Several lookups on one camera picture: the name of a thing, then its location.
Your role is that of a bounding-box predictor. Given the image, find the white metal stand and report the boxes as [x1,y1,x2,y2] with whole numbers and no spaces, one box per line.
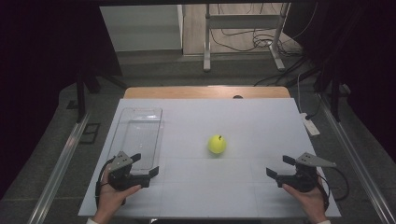
[203,2,291,74]

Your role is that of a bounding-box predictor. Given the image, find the person's right hand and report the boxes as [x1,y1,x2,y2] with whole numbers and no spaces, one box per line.
[282,175,329,224]

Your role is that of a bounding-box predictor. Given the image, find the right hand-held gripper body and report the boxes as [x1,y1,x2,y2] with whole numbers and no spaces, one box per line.
[276,151,337,193]

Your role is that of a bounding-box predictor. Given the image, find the white table board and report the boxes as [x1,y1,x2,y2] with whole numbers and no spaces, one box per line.
[78,97,343,219]

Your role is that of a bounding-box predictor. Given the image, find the aluminium rail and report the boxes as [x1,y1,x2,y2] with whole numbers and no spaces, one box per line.
[27,113,92,224]
[317,92,396,224]

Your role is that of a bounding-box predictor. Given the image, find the tangle of black cables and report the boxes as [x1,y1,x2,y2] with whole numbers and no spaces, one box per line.
[209,2,319,58]

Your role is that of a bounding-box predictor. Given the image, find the thin white cable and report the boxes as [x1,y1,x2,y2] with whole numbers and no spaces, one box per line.
[296,72,305,115]

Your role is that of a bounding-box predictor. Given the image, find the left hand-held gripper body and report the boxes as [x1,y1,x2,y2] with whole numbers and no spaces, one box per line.
[106,150,151,191]

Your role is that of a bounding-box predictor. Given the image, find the white power strip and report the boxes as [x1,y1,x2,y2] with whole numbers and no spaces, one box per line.
[299,112,321,137]

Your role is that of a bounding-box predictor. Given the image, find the clear plastic container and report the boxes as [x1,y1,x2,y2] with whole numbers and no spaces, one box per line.
[106,106,164,175]

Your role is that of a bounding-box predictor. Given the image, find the left hand-held gripper cable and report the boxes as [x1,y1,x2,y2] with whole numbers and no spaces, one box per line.
[94,157,117,208]

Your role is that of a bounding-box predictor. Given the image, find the right hand-held gripper cable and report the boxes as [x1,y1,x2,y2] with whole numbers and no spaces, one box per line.
[317,167,350,213]

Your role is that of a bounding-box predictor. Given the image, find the hand-held gripper cable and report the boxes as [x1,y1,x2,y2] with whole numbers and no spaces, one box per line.
[317,167,350,213]
[94,157,117,208]

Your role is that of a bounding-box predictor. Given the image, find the black power strip cable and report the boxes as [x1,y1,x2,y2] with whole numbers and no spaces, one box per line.
[304,92,323,121]

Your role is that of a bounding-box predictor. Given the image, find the white cabinet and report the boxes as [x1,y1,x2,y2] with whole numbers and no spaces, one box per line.
[99,4,184,53]

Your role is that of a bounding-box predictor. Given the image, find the dark curtain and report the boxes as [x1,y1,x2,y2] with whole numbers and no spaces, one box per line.
[0,0,123,200]
[284,0,396,158]

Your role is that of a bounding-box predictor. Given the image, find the wooden table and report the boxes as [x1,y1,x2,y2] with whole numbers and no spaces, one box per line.
[123,86,291,100]

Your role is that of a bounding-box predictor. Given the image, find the yellow-green apple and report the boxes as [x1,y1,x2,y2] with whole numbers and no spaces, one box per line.
[207,133,228,155]

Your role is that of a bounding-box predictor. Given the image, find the black metal stand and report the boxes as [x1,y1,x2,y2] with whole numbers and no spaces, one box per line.
[76,65,129,124]
[313,65,344,123]

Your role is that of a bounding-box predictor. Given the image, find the person's left hand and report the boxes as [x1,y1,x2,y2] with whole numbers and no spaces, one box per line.
[92,164,143,224]

